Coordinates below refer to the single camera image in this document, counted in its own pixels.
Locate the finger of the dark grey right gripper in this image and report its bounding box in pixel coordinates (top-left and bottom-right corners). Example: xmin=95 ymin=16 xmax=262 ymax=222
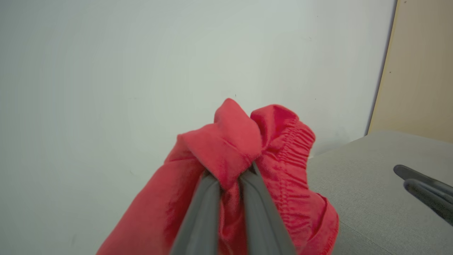
xmin=403 ymin=179 xmax=453 ymax=226
xmin=394 ymin=165 xmax=453 ymax=196

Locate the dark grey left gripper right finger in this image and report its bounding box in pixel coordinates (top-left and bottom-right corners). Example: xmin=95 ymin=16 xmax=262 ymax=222
xmin=239 ymin=162 xmax=297 ymax=255

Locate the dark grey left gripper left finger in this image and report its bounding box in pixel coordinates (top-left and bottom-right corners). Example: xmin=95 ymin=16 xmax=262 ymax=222
xmin=170 ymin=171 xmax=222 ymax=255

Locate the red basketball garment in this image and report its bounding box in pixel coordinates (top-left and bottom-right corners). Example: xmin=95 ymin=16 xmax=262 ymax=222
xmin=96 ymin=98 xmax=339 ymax=255

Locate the grey fabric sofa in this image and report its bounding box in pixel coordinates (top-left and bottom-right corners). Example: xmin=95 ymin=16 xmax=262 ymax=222
xmin=307 ymin=130 xmax=453 ymax=255

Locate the beige wooden panel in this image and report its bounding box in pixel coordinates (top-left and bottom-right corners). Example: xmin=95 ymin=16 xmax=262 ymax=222
xmin=367 ymin=0 xmax=453 ymax=144

